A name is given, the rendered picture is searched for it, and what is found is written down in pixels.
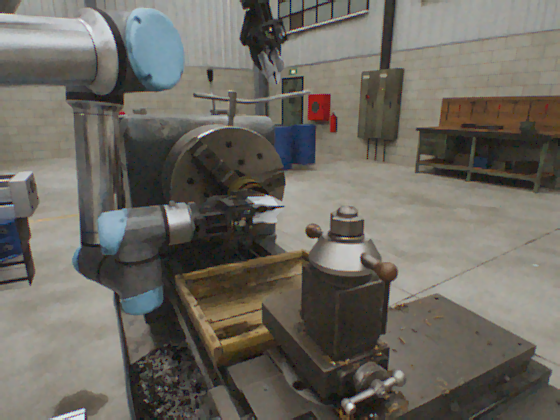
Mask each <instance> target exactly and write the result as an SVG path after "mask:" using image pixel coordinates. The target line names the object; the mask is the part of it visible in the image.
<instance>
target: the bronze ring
mask: <svg viewBox="0 0 560 420"><path fill-rule="evenodd" d="M242 189H247V190H254V191H256V192H259V193H262V194H265V195H267V196H269V193H268V191H266V190H265V188H264V186H263V185H262V184H260V182H259V181H257V180H256V179H254V178H252V177H248V176H245V177H241V178H238V179H237V180H236V181H233V182H232V184H231V185H230V187H229V188H228V194H230V190H232V191H235V190H242ZM228 194H227V195H228Z"/></svg>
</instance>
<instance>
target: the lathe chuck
mask: <svg viewBox="0 0 560 420"><path fill-rule="evenodd" d="M196 139H198V140H200V141H201V142H202V143H203V144H205V145H207V146H209V147H210V148H211V150H212V151H214V152H215V153H216V154H217V157H218V158H219V159H220V160H222V161H225V163H226V164H227V166H228V167H229V168H230V169H231V170H232V171H235V172H236V173H237V175H238V176H239V178H240V174H242V175H244V177H245V176H248V177H249V176H253V175H256V174H260V173H263V172H270V171H274V170H276V169H280V168H283V163H282V161H281V159H280V157H279V155H278V153H277V152H276V151H275V149H274V146H273V145H272V144H271V143H270V142H268V141H267V140H266V139H265V138H264V137H263V136H262V135H260V134H259V133H257V132H254V131H252V130H249V129H246V128H243V127H236V126H227V125H211V126H206V127H204V128H201V129H199V130H195V131H194V132H192V133H190V134H189V135H187V136H186V138H185V139H184V140H181V141H180V142H179V144H178V145H177V146H176V149H174V151H173V152H172V154H171V156H170V158H169V159H168V161H167V164H166V171H165V177H164V188H165V194H166V198H167V203H168V205H169V201H175V204H176V203H183V202H184V203H185V204H186V203H189V202H195V203H196V205H197V207H199V206H201V205H202V204H203V203H205V202H206V201H207V200H208V199H210V198H212V197H213V196H217V192H216V185H217V181H216V180H214V178H213V177H212V176H211V175H210V174H209V173H208V171H207V170H205V169H204V167H203V166H202V165H201V164H200V163H199V162H198V161H197V160H196V159H195V158H194V156H193V155H192V154H191V153H190V152H189V151H188V150H186V147H187V146H188V145H189V144H190V143H192V142H193V141H194V140H196ZM284 189H285V186H282V187H279V188H275V189H274V191H272V192H269V196H270V197H273V198H275V199H277V200H281V201H283V194H284ZM268 225H269V224H267V223H262V224H258V225H257V226H256V227H255V228H253V229H252V230H250V231H249V233H250V232H251V233H252V234H253V235H258V234H259V233H260V232H262V231H263V230H264V229H265V227H266V226H268ZM248 239H250V238H247V239H241V240H237V241H231V242H230V241H229V243H226V242H222V243H220V244H221V245H234V244H238V243H241V242H244V241H247V240H248Z"/></svg>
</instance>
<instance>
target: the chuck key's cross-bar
mask: <svg viewBox="0 0 560 420"><path fill-rule="evenodd" d="M310 94H311V90H304V91H298V92H293V93H287V94H281V95H275V96H270V97H264V98H258V99H253V100H244V99H237V98H236V103H241V104H255V103H260V102H265V101H276V100H282V99H287V98H293V97H298V96H304V95H310ZM193 96H194V98H201V99H209V100H221V101H229V100H230V99H229V97H225V96H218V95H212V94H205V93H199V92H194V94H193Z"/></svg>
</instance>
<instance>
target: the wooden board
mask: <svg viewBox="0 0 560 420"><path fill-rule="evenodd" d="M309 253H310V251H309V250H307V249H304V248H302V250H301V249H299V250H293V251H290V252H285V253H283V254H274V255H268V256H264V257H260V258H257V259H252V260H247V261H244V262H240V263H233V264H224V265H219V266H215V267H210V268H209V269H208V268H207V269H202V270H198V271H196V272H191V273H185V275H184V274H182V276H181V275H176V276H175V280H176V286H177V291H178V293H179V295H180V296H181V298H182V300H183V302H184V304H185V307H186V309H187V311H188V313H189V315H190V316H191V318H192V320H193V322H194V327H195V328H196V330H197V332H198V334H200V337H201V339H202V341H203V343H204V347H205V348H206V350H207V352H208V354H209V356H210V358H211V359H212V361H213V363H214V367H215V368H218V367H222V366H224V365H227V364H230V363H233V362H235V361H238V360H241V359H244V358H249V357H252V356H254V355H257V354H260V353H263V352H265V351H266V349H267V348H270V347H275V346H278V345H279V343H278V342H277V341H276V340H275V339H274V336H272V335H271V333H270V332H269V331H268V330H267V329H266V327H265V326H264V325H263V323H262V302H263V300H264V299H265V297H269V296H271V295H272V294H275V293H277V294H279V293H284V292H286V291H287V292H289V291H290V290H293V289H296V288H300V287H302V264H301V265H300V263H299V262H301V263H302V261H304V262H303V263H305V264H306V263H307V264H309V263H310V264H311V262H310V260H309ZM298 258H302V259H303V260H301V259H298ZM305 259H306V262H305ZM288 260H289V261H288ZM293 260H295V261H299V262H298V264H296V263H297V262H296V263H295V262H293ZM291 261H292V262H291ZM280 262H281V264H280ZM284 262H285V265H286V267H285V265H284ZM287 262H288V263H287ZM271 263H272V264H274V265H273V267H272V266H271V265H272V264H271ZM277 263H278V264H277ZM292 263H293V264H292ZM267 264H269V266H268V265H267ZM279 264H280V265H279ZM287 264H289V265H287ZM295 264H296V265H295ZM277 265H279V266H277ZM283 265H284V266H283ZM220 266H221V267H220ZM259 266H260V267H259ZM263 266H264V268H262V267H263ZM270 266H271V267H270ZM275 266H276V267H275ZM274 267H275V268H274ZM284 267H285V268H284ZM290 267H291V268H290ZM255 268H258V269H256V271H252V270H251V269H253V270H255ZM259 268H261V270H262V271H265V273H266V274H265V273H264V272H260V271H261V270H260V269H259ZM272 268H273V269H272ZM280 268H284V269H285V270H286V271H287V273H284V272H285V271H284V269H280ZM289 268H290V269H291V270H289ZM263 269H264V270H263ZM268 269H269V270H268ZM271 269H272V270H271ZM274 269H275V270H274ZM279 269H280V271H279ZM300 269H301V270H300ZM241 270H243V272H241ZM247 270H249V271H250V273H247V272H249V271H247ZM295 270H296V272H295ZM238 271H239V272H241V274H240V273H239V272H238ZM257 271H258V272H257ZM237 272H238V273H239V274H238V273H237ZM274 272H275V273H274ZM282 272H283V273H282ZM231 273H232V274H233V275H234V277H232V274H231ZM236 273H237V274H236ZM254 273H255V274H254ZM258 273H259V275H258ZM268 273H269V274H268ZM293 273H297V274H293ZM227 274H228V275H227ZM230 274H231V276H230ZM261 274H264V275H265V277H263V276H264V275H263V276H262V275H261ZM271 274H274V275H271ZM277 274H278V275H277ZM284 274H285V277H282V276H283V275H284ZM218 275H219V276H222V278H221V279H220V278H219V282H218V279H217V277H219V276H218ZM241 275H242V277H243V279H240V276H241ZM246 275H248V276H247V277H249V278H247V279H246ZM268 275H270V276H268ZM214 276H215V277H216V278H215V277H214ZM225 276H226V277H225ZM228 276H230V277H228ZM256 276H257V277H259V278H258V279H257V278H256ZM261 276H262V277H261ZM177 277H179V278H178V279H177ZM180 277H181V278H180ZM236 277H237V278H236ZM252 277H253V278H252ZM260 277H261V278H260ZM213 278H215V279H216V280H215V281H216V283H214V282H212V281H213V280H214V279H213ZM226 278H227V280H226ZM254 278H255V279H254ZM264 278H268V279H264ZM207 279H209V280H210V282H209V280H208V281H207ZM211 279H212V280H211ZM252 279H254V280H252ZM256 279H257V280H256ZM198 280H199V281H198ZM200 280H201V281H203V282H202V283H203V284H201V283H198V284H196V283H197V281H198V282H200ZM204 280H205V281H206V282H205V281H204ZM229 280H230V281H231V285H229V287H227V286H228V284H230V283H228V282H229ZM245 280H248V281H246V282H244V281H245ZM279 280H280V281H279ZM183 281H184V282H183ZM223 281H224V282H223ZM227 281H228V282H227ZM232 281H233V283H232ZM207 282H208V283H207ZM222 282H223V285H221V283H222ZM225 282H226V283H225ZM247 282H249V284H245V283H247ZM190 283H191V284H192V283H193V284H194V285H195V284H196V285H197V286H199V285H201V286H200V287H195V286H194V285H193V286H189V285H190ZM204 283H205V284H206V285H205V284H204ZM213 283H214V284H213ZM237 283H239V284H237ZM182 284H183V285H182ZM186 284H187V285H186ZM217 284H219V285H217ZM225 284H227V286H226V287H225ZM202 285H203V287H202ZM212 285H213V286H214V285H215V286H214V288H215V289H214V288H212ZM232 285H233V286H232ZM186 286H187V287H186ZM188 286H189V288H188ZM218 286H219V287H220V288H221V287H222V286H224V287H222V288H221V289H220V288H219V287H218ZM191 287H194V288H192V289H191ZM206 287H207V288H206ZM235 287H236V289H237V291H234V290H232V289H234V288H235ZM195 288H196V289H198V290H197V291H198V292H197V294H198V293H200V294H199V295H196V293H195V292H192V291H194V289H195ZM201 288H202V291H201ZM205 288H206V293H205V292H204V291H205V290H203V289H205ZM183 289H184V290H183ZM196 289H195V290H196ZM210 289H213V290H212V292H213V293H212V292H211V291H210ZM217 289H219V291H220V292H216V291H217ZM224 289H226V291H225V292H223V291H224ZM227 289H228V291H227ZM263 290H264V291H263ZM190 292H191V293H193V295H194V294H195V295H194V296H195V297H196V298H195V297H194V296H193V295H192V294H191V293H190ZM221 292H222V294H220V293H221ZM227 292H228V293H227ZM185 293H186V294H185ZM204 293H205V294H204ZM215 293H216V294H215ZM206 294H208V295H206ZM213 294H214V295H213ZM218 294H219V295H218ZM226 294H227V295H226ZM247 294H248V295H247ZM224 295H225V296H224ZM200 296H201V297H200ZM203 296H204V297H203ZM207 296H208V297H209V298H207ZM227 296H231V297H232V298H233V299H231V298H228V297H227ZM200 298H201V299H202V298H203V299H202V300H200ZM222 298H226V299H222ZM198 300H199V302H198ZM193 301H194V302H193ZM203 302H204V303H203ZM243 302H244V303H245V304H242V303H243ZM196 303H198V304H197V305H198V306H196ZM253 304H254V305H253ZM211 305H212V306H211ZM214 305H215V306H216V307H215V306H214ZM204 308H205V309H206V310H205V309H204ZM223 308H224V309H223ZM208 309H209V310H208ZM244 311H246V313H245V312H244ZM253 311H256V312H255V313H253ZM217 312H218V313H217ZM210 313H211V314H210ZM251 313H252V314H251ZM204 314H205V316H206V317H205V316H204ZM212 316H213V317H212ZM241 316H242V317H241ZM210 318H212V320H213V324H215V325H213V324H211V322H210V321H211V320H210ZM206 319H209V321H207V322H205V320H206ZM218 321H220V322H218ZM244 321H246V322H244ZM236 324H237V325H236ZM249 324H250V325H249ZM248 325H249V326H248ZM260 325H261V326H260ZM221 326H222V327H221ZM233 326H234V327H233ZM236 326H237V327H236ZM259 326H260V327H259ZM218 327H220V329H219V328H218ZM258 327H259V328H258ZM262 327H263V328H264V329H262ZM257 328H258V329H257ZM221 329H225V332H224V330H222V331H221ZM215 330H216V331H215ZM252 330H253V331H252ZM217 331H218V332H217ZM228 331H229V332H228ZM235 332H236V334H235ZM244 332H245V334H243V333H244ZM255 332H259V333H255ZM217 334H218V335H219V336H216V335H217ZM224 334H225V336H224ZM229 334H231V336H229ZM227 336H228V337H227ZM217 337H220V339H218V338H217ZM221 337H224V339H223V338H221ZM222 339H223V340H222Z"/></svg>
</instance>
